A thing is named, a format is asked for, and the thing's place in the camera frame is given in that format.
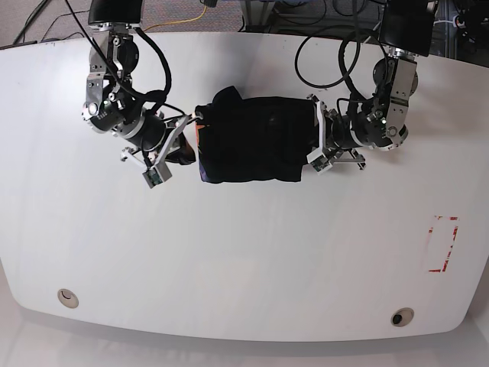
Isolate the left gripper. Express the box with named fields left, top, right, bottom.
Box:
left=307, top=94, right=366, bottom=171

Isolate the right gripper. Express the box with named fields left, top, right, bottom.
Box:
left=118, top=112, right=199, bottom=170

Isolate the black t-shirt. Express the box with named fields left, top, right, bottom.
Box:
left=167, top=86, right=319, bottom=184

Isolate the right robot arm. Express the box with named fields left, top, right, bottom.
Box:
left=83, top=1, right=196, bottom=171

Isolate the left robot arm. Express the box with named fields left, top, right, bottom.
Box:
left=307, top=1, right=439, bottom=174

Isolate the red tape rectangle marking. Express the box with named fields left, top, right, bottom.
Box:
left=424, top=216, right=459, bottom=274

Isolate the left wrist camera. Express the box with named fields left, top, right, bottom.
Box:
left=307, top=148, right=332, bottom=174

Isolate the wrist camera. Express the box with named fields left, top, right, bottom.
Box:
left=143, top=164, right=172, bottom=189
left=307, top=148, right=332, bottom=174

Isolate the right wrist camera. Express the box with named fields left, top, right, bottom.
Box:
left=143, top=164, right=172, bottom=189

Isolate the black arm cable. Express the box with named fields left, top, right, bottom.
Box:
left=295, top=15, right=362, bottom=89

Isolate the yellow cable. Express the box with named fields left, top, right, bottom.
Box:
left=143, top=3, right=209, bottom=34

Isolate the left table cable grommet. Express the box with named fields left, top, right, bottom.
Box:
left=57, top=289, right=79, bottom=309

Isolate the table cable grommet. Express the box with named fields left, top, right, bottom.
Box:
left=57, top=289, right=79, bottom=309
left=390, top=307, right=414, bottom=327

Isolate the right table cable grommet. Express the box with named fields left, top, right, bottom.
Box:
left=390, top=307, right=414, bottom=327

